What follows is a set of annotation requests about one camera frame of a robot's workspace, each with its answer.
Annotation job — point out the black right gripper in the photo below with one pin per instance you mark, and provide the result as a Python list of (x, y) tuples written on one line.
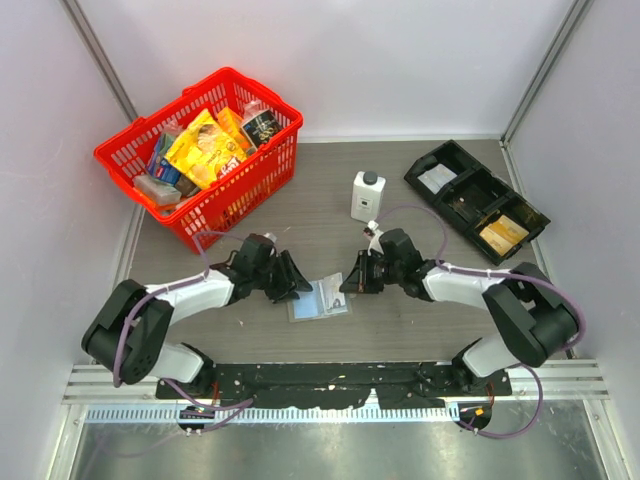
[(358, 281)]

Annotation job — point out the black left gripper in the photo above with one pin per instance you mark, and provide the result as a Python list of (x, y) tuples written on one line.
[(290, 278)]

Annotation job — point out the silver VIP credit card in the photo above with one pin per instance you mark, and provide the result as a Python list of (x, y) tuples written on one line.
[(334, 301)]

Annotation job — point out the grey leather card holder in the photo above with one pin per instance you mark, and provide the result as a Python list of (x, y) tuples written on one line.
[(309, 306)]

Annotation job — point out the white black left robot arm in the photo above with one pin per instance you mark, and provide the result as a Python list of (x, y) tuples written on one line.
[(128, 335)]

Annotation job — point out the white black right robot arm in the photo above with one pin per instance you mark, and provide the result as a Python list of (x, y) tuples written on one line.
[(533, 319)]

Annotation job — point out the silver cards in tray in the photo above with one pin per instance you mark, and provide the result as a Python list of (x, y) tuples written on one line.
[(436, 178)]

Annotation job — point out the black VIP cards in tray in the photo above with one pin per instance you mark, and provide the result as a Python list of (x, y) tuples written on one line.
[(469, 202)]

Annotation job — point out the gold cards stack in tray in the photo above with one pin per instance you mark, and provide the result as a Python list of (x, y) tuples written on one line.
[(503, 234)]

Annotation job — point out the black three-compartment card tray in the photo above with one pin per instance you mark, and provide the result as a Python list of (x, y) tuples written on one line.
[(471, 171)]

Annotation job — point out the white bottle grey cap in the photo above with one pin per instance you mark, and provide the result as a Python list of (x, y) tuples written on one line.
[(367, 194)]

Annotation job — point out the red plastic shopping basket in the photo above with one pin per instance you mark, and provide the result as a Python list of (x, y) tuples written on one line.
[(231, 182)]

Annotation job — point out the clear wrapped pale package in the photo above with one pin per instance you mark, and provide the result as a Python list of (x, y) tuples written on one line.
[(157, 191)]

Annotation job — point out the black labelled snack jar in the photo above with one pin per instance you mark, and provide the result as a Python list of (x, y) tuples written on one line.
[(261, 128)]

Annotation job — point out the yellow classic chips bag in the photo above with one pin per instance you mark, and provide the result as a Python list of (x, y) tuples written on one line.
[(204, 152)]

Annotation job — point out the orange snack packet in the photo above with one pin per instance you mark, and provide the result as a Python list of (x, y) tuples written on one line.
[(230, 122)]

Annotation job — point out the blue snack box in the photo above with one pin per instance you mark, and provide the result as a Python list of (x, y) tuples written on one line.
[(158, 167)]

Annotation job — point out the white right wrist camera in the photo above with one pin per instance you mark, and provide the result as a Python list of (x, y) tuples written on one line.
[(373, 233)]

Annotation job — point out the white slotted cable duct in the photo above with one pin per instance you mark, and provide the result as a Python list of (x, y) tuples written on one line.
[(184, 413)]

